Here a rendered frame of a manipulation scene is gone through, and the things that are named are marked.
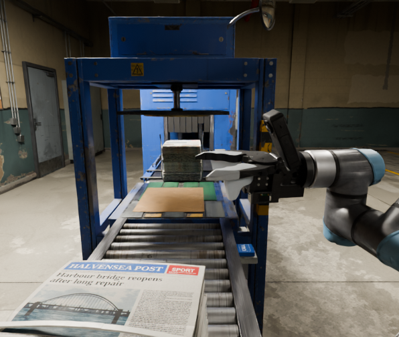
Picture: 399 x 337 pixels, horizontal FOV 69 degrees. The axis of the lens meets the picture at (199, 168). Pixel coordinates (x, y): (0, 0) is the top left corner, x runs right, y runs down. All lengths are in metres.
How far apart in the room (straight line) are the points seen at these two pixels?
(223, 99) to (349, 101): 6.64
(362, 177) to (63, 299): 0.57
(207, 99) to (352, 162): 3.15
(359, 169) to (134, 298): 0.46
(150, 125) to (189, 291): 3.30
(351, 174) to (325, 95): 9.00
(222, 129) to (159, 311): 3.31
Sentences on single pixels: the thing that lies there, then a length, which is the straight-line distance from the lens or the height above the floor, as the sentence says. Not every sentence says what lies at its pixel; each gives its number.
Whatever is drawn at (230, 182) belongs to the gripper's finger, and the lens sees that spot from 0.49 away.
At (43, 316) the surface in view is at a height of 1.03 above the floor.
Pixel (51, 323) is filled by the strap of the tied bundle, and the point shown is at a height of 1.04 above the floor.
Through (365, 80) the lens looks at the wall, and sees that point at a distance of 10.11.
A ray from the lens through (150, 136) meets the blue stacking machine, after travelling 3.74.
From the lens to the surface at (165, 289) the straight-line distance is 0.53.
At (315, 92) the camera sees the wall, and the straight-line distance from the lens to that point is 9.48.
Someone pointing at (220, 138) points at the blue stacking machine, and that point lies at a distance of 3.71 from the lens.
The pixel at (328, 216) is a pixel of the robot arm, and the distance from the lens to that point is 0.66.
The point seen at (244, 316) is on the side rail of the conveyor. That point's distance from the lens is 0.86.
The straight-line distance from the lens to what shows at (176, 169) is 2.15.
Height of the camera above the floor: 1.34
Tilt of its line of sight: 12 degrees down
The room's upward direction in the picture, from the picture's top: straight up
